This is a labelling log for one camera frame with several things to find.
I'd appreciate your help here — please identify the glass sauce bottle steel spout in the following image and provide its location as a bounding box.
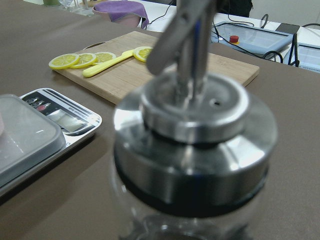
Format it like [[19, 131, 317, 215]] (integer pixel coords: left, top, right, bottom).
[[110, 0, 278, 240]]

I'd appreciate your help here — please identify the pink plastic cup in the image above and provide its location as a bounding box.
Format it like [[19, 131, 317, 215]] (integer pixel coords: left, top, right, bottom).
[[0, 114, 5, 136]]

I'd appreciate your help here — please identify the silver digital kitchen scale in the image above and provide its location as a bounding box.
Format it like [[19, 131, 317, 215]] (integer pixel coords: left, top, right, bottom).
[[0, 88, 102, 197]]

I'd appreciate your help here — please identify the green cup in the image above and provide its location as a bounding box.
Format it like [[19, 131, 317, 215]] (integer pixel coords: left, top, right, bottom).
[[43, 0, 61, 7]]

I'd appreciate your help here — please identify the wooden cutting board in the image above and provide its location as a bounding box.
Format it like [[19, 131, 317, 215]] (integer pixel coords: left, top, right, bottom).
[[57, 31, 260, 104]]

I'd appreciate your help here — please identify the lemon slice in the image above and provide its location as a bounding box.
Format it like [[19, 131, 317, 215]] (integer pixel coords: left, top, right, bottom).
[[48, 53, 80, 70], [133, 46, 153, 63], [70, 53, 97, 69], [91, 51, 117, 66]]

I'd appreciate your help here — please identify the yellow plastic knife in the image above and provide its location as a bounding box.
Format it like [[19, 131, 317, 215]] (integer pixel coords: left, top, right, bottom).
[[82, 49, 134, 78]]

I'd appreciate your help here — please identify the pink bowl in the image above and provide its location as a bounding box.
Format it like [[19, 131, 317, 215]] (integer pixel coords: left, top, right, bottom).
[[92, 7, 142, 28]]

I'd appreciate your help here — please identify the purple cloth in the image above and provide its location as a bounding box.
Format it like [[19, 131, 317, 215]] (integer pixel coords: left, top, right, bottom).
[[93, 0, 149, 29]]

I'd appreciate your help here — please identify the blue teach pendant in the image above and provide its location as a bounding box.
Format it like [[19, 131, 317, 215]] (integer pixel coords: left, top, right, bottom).
[[211, 21, 293, 55]]

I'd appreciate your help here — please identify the clear wine glass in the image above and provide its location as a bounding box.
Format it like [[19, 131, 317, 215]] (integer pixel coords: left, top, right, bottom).
[[58, 0, 74, 12]]

